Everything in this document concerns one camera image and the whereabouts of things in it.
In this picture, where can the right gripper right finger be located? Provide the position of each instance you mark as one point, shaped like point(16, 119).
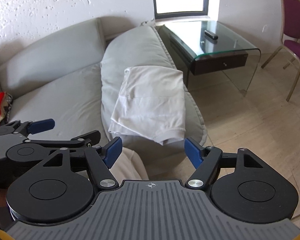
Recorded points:
point(241, 184)

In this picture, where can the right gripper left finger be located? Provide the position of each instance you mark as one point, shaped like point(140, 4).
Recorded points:
point(64, 184)

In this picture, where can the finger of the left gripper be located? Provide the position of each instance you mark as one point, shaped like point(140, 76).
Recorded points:
point(82, 141)
point(35, 127)

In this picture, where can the white garment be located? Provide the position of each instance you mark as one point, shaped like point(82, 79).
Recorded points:
point(151, 104)

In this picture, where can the operator beige trouser leg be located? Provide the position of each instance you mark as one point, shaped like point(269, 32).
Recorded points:
point(129, 166)

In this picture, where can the grey sofa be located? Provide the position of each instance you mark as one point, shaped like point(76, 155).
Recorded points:
point(84, 100)

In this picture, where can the grey sofa back cushion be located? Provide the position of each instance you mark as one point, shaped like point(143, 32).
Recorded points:
point(52, 57)

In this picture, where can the glass side table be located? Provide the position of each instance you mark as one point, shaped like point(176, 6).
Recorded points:
point(196, 54)

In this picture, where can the black remote control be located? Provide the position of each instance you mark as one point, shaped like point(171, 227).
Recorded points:
point(211, 35)

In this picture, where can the maroon banquet chair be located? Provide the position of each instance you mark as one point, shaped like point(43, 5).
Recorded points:
point(289, 38)

